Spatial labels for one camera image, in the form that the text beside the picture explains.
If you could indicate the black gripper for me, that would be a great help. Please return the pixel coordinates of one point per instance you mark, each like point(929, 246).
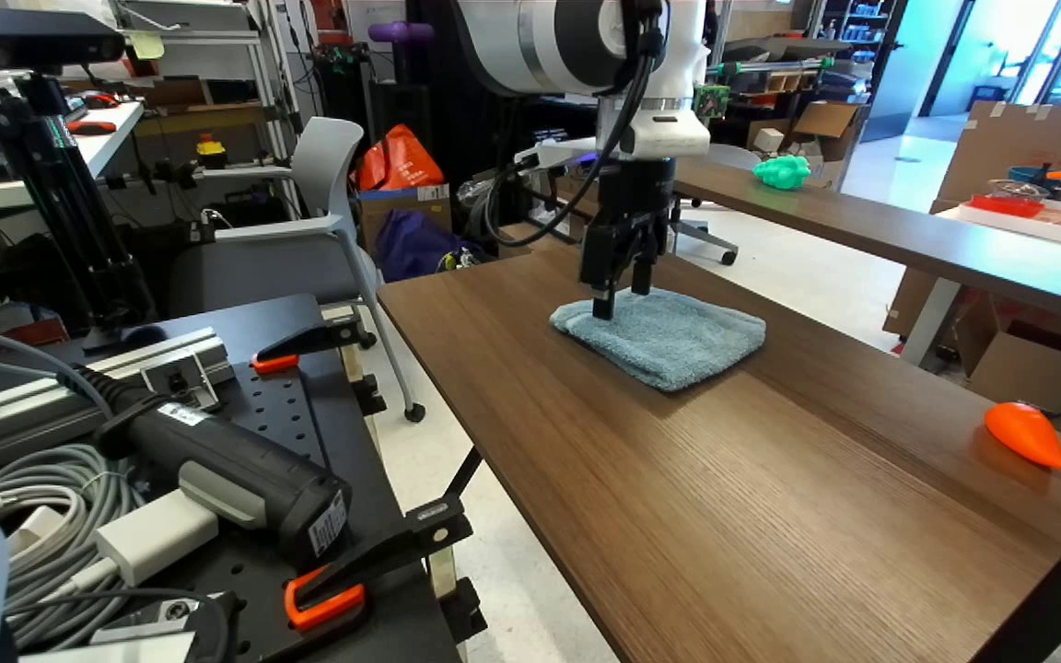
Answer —
point(628, 203)

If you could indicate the light blue towel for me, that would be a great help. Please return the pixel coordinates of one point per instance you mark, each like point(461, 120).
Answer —
point(692, 353)

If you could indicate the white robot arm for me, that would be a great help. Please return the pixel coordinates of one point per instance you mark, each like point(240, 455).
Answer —
point(533, 44)

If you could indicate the gray swivel chair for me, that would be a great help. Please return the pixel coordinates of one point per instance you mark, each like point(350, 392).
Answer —
point(709, 246)

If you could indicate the green crumpled toy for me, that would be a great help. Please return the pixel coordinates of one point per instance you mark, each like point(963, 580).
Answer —
point(783, 170)

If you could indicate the dark blue bag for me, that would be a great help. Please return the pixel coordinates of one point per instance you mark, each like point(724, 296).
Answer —
point(415, 246)

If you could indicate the cardboard box under orange bag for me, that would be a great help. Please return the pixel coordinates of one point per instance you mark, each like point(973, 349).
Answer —
point(402, 202)

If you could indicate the open cardboard box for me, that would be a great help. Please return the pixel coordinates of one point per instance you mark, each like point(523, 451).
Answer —
point(825, 123)

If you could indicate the orange bag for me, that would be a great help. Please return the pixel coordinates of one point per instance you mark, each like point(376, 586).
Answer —
point(401, 165)

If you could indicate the brown wooden side table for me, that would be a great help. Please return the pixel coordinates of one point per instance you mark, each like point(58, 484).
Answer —
point(924, 240)

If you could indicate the purple round object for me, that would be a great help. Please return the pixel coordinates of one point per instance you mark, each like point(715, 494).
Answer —
point(401, 31)

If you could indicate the gray office chair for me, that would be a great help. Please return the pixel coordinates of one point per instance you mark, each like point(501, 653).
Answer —
point(259, 263)

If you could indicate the red flat toy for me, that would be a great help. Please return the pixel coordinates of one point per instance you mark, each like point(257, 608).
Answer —
point(1007, 207)

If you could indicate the cardboard box under side table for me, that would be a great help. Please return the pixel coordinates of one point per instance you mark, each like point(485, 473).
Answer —
point(1022, 362)

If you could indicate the large cardboard panel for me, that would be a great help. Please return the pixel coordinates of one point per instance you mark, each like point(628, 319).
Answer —
point(1022, 133)

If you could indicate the white table with toys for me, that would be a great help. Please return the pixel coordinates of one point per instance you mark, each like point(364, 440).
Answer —
point(1049, 229)

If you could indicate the black handheld device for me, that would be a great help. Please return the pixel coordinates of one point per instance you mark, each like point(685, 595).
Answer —
point(248, 473)

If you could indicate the orange carrot toy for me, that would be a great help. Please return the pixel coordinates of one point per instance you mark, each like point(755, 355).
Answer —
point(1027, 433)

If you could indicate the yellow and black knob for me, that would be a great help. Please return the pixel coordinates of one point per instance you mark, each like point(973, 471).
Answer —
point(213, 154)

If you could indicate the white power adapter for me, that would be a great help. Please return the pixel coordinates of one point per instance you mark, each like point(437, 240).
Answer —
point(156, 535)

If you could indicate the white workbench table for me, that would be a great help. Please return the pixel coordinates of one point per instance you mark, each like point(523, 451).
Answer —
point(110, 133)

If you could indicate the white wrist camera unit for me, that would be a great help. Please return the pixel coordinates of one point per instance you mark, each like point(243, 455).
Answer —
point(662, 133)

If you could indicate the black camera tripod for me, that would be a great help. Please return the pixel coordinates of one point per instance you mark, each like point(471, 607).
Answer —
point(65, 207)

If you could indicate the aluminium profile rail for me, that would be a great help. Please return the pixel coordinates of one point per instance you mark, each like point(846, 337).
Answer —
point(15, 412)

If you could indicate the black camera on tripod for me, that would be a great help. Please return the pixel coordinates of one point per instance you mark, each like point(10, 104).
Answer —
point(26, 37)

